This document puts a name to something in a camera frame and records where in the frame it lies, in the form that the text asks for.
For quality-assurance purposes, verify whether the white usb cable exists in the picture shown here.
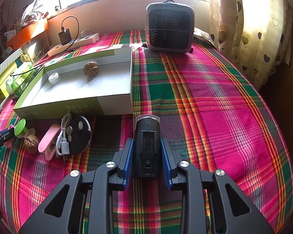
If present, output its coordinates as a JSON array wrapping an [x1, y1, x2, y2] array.
[[55, 111, 73, 161]]

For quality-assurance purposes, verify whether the black round disc gadget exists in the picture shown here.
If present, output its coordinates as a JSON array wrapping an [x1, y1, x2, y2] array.
[[66, 116, 91, 155]]

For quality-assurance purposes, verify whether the grey portable heater fan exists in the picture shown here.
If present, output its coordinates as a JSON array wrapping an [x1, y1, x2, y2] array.
[[145, 0, 195, 54]]

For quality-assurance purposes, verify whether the green white mushroom massager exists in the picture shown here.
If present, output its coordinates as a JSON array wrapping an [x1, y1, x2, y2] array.
[[14, 119, 36, 138]]

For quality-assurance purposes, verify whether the striped white box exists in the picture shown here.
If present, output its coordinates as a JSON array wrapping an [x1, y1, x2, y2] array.
[[0, 48, 23, 76]]

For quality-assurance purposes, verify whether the heart pattern curtain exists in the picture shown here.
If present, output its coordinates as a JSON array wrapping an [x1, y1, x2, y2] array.
[[209, 0, 293, 89]]

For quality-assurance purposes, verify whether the black charger cable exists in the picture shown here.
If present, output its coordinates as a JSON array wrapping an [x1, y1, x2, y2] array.
[[10, 16, 80, 77]]

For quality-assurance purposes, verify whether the orange plastic basket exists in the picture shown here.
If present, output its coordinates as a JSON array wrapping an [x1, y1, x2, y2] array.
[[6, 19, 48, 51]]

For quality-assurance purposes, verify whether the yellow green box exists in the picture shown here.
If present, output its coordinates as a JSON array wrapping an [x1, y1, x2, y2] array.
[[0, 62, 17, 101]]

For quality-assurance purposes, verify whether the walnut in tray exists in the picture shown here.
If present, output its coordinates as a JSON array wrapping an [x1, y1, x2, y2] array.
[[83, 61, 99, 77]]

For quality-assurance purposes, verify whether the walnut on bedspread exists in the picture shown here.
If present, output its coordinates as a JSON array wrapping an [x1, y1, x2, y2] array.
[[24, 135, 39, 154]]

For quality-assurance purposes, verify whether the white power strip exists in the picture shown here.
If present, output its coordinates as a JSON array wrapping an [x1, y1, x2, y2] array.
[[47, 33, 99, 57]]

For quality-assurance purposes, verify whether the black rectangular flashlight device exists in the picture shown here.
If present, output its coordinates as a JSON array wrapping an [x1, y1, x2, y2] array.
[[133, 114, 162, 179]]

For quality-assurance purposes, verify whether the green wet wipes pack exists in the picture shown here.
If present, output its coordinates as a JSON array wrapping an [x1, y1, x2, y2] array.
[[6, 62, 36, 95]]

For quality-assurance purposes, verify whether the green white cardboard box tray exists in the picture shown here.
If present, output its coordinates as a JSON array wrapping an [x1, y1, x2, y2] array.
[[13, 47, 133, 119]]

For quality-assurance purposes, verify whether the black charger adapter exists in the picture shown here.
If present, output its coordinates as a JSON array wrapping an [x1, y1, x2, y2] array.
[[59, 27, 72, 45]]

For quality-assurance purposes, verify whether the pink clip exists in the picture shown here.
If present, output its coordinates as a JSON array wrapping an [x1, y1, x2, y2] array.
[[38, 124, 61, 161]]

